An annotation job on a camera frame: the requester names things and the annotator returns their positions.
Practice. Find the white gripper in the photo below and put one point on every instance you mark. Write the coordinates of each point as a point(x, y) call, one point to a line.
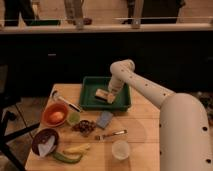
point(114, 87)

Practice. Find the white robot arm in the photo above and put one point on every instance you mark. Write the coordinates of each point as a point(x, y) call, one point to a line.
point(184, 135)

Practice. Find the green plastic tray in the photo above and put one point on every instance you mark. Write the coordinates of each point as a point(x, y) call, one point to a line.
point(88, 101)

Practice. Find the green tray in background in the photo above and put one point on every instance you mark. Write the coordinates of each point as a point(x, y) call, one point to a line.
point(45, 23)

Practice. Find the blue sponge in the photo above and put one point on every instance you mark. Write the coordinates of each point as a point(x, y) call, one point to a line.
point(104, 119)

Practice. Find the bunch of dark grapes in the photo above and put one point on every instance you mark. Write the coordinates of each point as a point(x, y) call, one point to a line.
point(85, 127)

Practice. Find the green plastic cup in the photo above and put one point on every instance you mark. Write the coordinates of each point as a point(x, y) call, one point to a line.
point(73, 118)

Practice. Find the white translucent cup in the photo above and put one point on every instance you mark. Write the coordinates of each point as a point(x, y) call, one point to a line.
point(121, 149)

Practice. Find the orange fruit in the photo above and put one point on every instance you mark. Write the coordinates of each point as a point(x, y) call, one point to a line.
point(56, 117)

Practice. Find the orange bowl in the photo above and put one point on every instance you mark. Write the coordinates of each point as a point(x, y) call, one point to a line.
point(55, 107)

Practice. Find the yellow corn cob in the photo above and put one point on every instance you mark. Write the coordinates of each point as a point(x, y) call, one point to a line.
point(80, 149)

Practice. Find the green cucumber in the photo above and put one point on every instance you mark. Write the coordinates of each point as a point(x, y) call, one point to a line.
point(62, 158)

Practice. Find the dark brown bowl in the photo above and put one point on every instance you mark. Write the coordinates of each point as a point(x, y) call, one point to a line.
point(44, 133)

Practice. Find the white crumpled napkin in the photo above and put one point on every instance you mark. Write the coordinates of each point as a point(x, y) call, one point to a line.
point(46, 145)

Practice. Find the person in dark trousers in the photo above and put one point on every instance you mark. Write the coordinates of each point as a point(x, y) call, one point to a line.
point(16, 8)

